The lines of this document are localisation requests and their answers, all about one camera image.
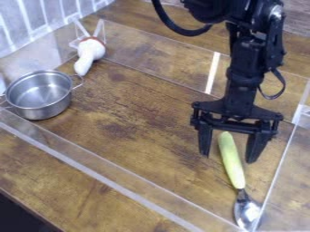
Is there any black bar on table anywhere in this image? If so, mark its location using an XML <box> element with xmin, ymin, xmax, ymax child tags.
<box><xmin>284</xmin><ymin>21</ymin><xmax>298</xmax><ymax>32</ymax></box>

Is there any clear acrylic enclosure wall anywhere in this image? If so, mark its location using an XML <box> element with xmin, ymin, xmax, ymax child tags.
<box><xmin>0</xmin><ymin>17</ymin><xmax>310</xmax><ymax>232</ymax></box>

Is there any green handled metal spoon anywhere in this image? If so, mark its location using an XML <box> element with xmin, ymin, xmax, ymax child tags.
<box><xmin>218</xmin><ymin>131</ymin><xmax>262</xmax><ymax>231</ymax></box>

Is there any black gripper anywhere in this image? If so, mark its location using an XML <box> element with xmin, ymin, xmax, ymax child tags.
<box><xmin>188</xmin><ymin>68</ymin><xmax>284</xmax><ymax>164</ymax></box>

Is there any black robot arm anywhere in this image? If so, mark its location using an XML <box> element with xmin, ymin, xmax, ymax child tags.
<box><xmin>183</xmin><ymin>0</ymin><xmax>286</xmax><ymax>163</ymax></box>

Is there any small steel pot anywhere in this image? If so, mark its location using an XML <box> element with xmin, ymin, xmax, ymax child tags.
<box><xmin>0</xmin><ymin>70</ymin><xmax>84</xmax><ymax>121</ymax></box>

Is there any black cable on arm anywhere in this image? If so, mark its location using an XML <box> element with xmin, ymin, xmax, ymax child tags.
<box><xmin>150</xmin><ymin>0</ymin><xmax>214</xmax><ymax>37</ymax></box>

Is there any white toy mushroom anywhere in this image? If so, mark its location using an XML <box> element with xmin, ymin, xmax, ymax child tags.
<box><xmin>73</xmin><ymin>36</ymin><xmax>107</xmax><ymax>76</ymax></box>

